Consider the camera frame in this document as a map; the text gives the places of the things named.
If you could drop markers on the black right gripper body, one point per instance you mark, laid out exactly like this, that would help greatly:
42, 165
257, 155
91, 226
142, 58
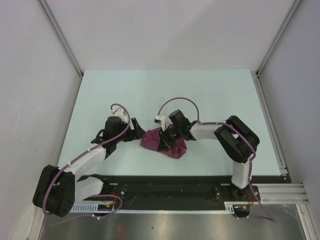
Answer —
170, 136

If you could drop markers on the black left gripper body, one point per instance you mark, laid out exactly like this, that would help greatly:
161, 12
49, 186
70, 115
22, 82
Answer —
128, 135

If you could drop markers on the purple cloth napkin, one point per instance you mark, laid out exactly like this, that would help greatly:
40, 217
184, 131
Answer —
151, 140

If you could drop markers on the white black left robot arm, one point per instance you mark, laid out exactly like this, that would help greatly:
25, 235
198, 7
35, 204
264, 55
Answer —
59, 188

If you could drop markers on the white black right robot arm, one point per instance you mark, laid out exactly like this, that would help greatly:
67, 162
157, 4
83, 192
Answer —
238, 141

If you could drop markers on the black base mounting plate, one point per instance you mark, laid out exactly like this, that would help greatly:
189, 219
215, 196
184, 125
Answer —
179, 192

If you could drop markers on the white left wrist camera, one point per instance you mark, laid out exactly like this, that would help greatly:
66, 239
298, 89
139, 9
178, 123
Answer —
120, 113

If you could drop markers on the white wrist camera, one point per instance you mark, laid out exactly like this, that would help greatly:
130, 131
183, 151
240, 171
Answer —
120, 113
163, 121

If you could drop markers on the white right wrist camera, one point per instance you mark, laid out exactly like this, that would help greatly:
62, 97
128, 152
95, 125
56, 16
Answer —
163, 121

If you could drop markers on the light blue cable duct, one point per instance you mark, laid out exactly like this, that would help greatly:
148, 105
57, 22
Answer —
104, 209

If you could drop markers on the aluminium side rail right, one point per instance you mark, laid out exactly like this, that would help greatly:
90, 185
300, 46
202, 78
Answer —
277, 148

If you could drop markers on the aluminium frame post left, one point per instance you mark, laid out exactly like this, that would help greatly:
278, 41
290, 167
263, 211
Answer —
49, 15

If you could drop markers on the aluminium frame post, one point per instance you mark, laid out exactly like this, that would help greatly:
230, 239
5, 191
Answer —
279, 35
49, 15

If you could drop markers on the aluminium frame post right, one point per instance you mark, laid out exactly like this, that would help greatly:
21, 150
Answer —
279, 35

